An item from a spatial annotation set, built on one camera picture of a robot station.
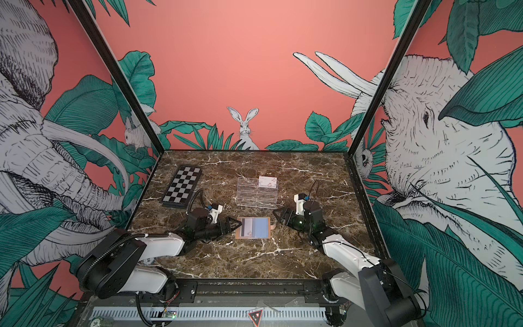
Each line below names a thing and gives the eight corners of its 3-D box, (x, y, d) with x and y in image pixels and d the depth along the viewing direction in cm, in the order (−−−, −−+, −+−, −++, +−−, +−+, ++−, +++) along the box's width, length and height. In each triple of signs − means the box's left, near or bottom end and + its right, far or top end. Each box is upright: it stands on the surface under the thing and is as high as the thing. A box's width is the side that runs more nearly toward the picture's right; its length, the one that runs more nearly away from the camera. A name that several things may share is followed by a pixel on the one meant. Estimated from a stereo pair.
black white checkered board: (163, 206, 99) (160, 202, 96) (182, 169, 114) (179, 164, 111) (186, 208, 98) (184, 204, 95) (202, 171, 114) (200, 166, 111)
